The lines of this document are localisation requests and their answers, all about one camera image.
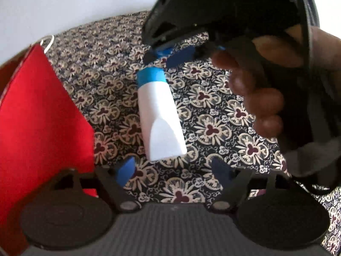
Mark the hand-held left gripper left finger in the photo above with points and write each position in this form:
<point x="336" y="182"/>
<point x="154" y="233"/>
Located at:
<point x="125" y="169"/>

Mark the person's right hand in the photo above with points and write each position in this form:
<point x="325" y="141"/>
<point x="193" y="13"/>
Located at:
<point x="263" y="101"/>

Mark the red fabric storage box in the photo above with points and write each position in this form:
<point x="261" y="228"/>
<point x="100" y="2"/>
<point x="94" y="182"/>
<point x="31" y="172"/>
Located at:
<point x="40" y="128"/>

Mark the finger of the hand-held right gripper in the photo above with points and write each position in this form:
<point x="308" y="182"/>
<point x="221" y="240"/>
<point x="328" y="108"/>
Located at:
<point x="181" y="56"/>
<point x="163" y="52"/>

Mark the white bottle with blue cap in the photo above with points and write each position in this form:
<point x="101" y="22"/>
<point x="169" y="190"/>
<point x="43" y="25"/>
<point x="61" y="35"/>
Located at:
<point x="157" y="106"/>

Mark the floral bedsheet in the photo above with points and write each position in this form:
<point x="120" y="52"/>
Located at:
<point x="106" y="85"/>

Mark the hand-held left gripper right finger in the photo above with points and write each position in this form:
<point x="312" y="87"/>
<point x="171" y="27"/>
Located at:
<point x="222" y="170"/>

